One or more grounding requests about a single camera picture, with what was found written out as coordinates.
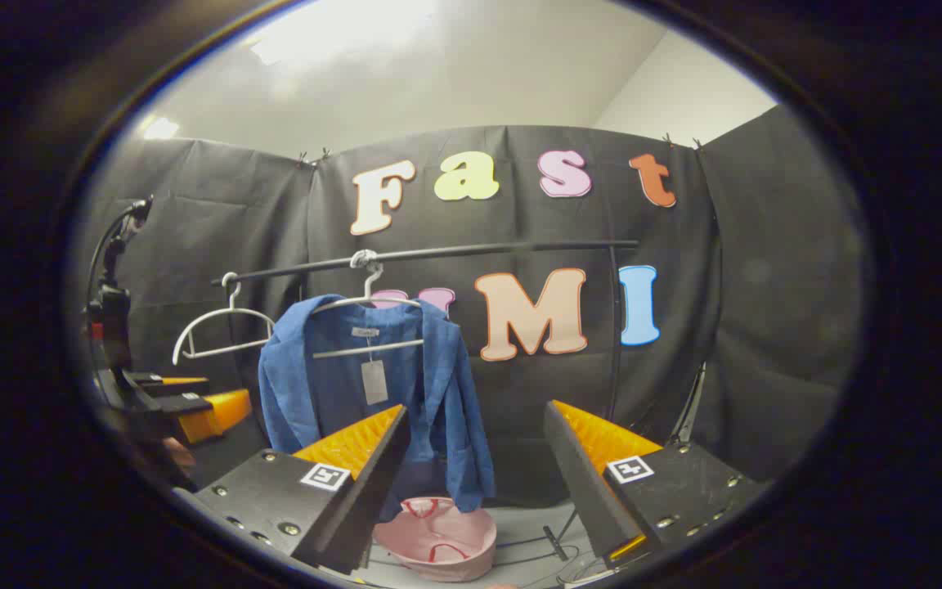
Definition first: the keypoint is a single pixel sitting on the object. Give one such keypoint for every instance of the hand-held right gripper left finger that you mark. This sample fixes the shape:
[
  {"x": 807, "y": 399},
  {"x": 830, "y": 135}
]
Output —
[{"x": 365, "y": 491}]

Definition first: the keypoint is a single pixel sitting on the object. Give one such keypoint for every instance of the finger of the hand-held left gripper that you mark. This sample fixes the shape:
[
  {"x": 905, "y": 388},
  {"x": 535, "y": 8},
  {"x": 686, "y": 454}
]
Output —
[
  {"x": 162, "y": 381},
  {"x": 213, "y": 413}
]

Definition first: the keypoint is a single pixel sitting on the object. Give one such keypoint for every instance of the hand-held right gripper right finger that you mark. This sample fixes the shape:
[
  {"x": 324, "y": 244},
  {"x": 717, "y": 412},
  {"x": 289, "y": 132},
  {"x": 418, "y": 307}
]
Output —
[{"x": 581, "y": 483}]

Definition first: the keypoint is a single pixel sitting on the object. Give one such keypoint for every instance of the pink laundry hamper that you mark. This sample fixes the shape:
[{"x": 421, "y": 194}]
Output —
[{"x": 446, "y": 540}]

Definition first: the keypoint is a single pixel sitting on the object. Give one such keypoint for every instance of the white clothes hanger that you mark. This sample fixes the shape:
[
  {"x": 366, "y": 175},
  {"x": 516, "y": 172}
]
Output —
[{"x": 369, "y": 286}]

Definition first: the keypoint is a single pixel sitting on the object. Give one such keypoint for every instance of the empty white hanger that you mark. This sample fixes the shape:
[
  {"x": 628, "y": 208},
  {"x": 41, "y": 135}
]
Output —
[{"x": 234, "y": 310}]

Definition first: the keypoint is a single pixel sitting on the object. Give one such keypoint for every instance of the black clothes rack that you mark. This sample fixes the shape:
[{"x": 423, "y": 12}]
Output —
[{"x": 479, "y": 249}]

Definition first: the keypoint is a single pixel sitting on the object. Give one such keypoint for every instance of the black stand leg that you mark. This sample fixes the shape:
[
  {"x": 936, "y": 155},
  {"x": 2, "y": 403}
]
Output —
[{"x": 690, "y": 405}]

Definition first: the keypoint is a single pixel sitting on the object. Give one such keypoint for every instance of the ceiling light panel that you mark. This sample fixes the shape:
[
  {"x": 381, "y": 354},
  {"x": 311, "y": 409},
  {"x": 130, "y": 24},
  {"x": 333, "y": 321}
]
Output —
[{"x": 160, "y": 128}]

